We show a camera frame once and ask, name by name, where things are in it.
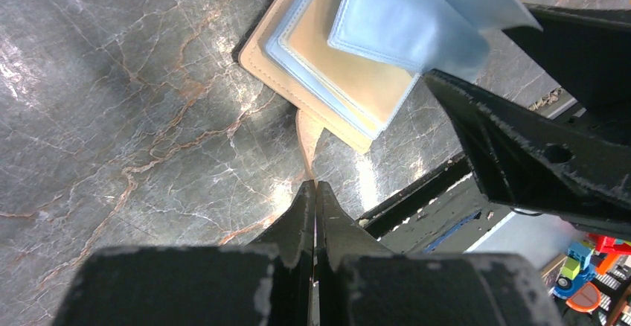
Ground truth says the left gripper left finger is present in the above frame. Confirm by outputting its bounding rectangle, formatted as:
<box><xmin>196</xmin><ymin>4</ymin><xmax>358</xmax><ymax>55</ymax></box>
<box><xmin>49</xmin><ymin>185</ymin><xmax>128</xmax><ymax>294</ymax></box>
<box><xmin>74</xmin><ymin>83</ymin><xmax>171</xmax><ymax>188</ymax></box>
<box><xmin>54</xmin><ymin>181</ymin><xmax>316</xmax><ymax>325</ymax></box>

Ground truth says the beige card holder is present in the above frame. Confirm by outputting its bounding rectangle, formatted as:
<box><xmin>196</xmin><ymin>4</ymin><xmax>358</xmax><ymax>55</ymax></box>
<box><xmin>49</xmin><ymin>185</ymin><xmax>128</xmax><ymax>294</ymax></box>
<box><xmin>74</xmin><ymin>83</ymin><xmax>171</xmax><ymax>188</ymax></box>
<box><xmin>238</xmin><ymin>0</ymin><xmax>539</xmax><ymax>179</ymax></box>

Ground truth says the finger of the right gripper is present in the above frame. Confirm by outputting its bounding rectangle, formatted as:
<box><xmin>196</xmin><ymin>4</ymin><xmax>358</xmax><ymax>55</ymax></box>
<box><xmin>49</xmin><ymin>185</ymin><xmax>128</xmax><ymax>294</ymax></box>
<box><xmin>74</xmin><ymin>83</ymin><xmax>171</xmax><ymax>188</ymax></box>
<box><xmin>424</xmin><ymin>70</ymin><xmax>630</xmax><ymax>237</ymax></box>
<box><xmin>503</xmin><ymin>4</ymin><xmax>630</xmax><ymax>132</ymax></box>

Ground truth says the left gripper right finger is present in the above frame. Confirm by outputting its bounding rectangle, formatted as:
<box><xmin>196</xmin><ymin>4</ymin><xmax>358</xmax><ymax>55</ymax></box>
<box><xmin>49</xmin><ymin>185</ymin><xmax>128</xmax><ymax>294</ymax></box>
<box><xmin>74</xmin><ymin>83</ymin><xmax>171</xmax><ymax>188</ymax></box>
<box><xmin>315</xmin><ymin>182</ymin><xmax>562</xmax><ymax>325</ymax></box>

